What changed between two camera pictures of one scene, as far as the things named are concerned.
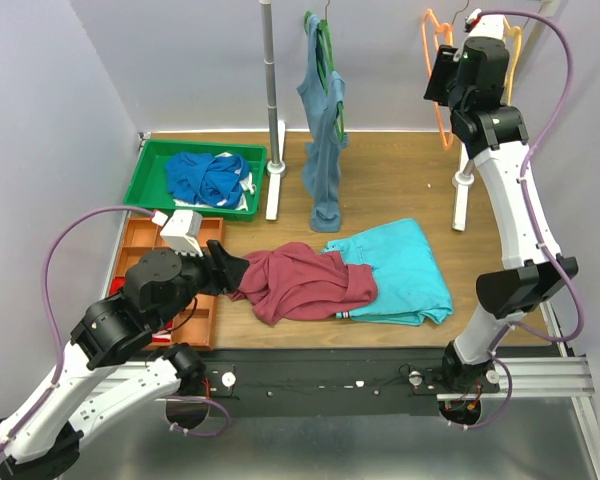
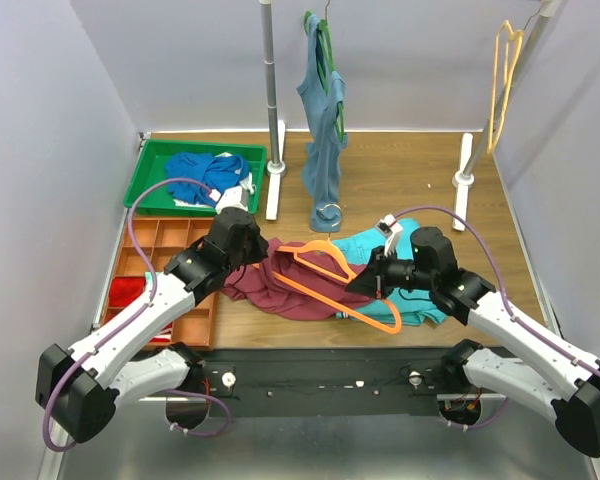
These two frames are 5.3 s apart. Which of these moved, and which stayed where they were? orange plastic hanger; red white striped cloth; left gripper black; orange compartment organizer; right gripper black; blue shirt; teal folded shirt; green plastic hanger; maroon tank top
Moved: orange plastic hanger; left gripper black; right gripper black
Stayed: maroon tank top; green plastic hanger; blue shirt; orange compartment organizer; teal folded shirt; red white striped cloth
